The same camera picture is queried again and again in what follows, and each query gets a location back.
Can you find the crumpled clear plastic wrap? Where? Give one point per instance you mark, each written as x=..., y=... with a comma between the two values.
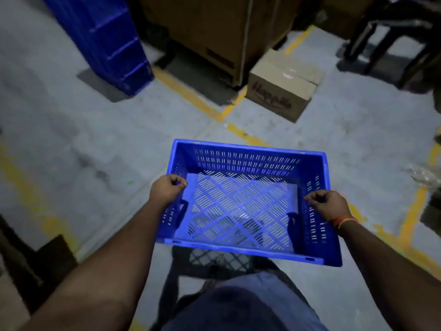
x=427, y=175

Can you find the grey-blue shirt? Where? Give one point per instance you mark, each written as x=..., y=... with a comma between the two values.
x=248, y=306

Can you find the cardboard box purple print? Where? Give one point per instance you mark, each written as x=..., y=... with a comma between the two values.
x=275, y=99

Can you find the orange wristband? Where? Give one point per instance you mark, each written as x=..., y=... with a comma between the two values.
x=344, y=221

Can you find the dark red cabinet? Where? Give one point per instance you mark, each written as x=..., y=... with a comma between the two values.
x=344, y=13

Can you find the person's right hand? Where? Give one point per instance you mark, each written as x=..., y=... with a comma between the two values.
x=329, y=205

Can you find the person's left hand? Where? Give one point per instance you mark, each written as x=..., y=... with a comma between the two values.
x=167, y=191

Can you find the person's left forearm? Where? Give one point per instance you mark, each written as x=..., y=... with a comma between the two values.
x=103, y=282

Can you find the large cardboard box circle print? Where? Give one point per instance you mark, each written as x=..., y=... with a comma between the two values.
x=206, y=30

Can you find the dark metal frame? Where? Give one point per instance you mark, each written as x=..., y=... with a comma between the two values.
x=389, y=27

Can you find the person's right forearm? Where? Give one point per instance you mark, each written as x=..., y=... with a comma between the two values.
x=396, y=282

